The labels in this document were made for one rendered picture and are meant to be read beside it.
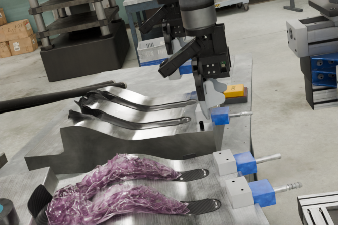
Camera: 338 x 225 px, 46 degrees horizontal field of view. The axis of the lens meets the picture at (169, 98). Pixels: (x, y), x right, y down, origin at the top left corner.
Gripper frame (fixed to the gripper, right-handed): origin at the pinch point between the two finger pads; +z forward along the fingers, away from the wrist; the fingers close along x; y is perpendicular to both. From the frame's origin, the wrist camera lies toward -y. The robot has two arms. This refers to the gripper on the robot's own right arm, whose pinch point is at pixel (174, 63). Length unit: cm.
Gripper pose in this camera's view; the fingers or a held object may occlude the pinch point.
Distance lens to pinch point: 124.2
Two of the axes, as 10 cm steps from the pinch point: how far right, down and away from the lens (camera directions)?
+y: 9.6, -1.1, -2.5
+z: 1.9, 9.1, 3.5
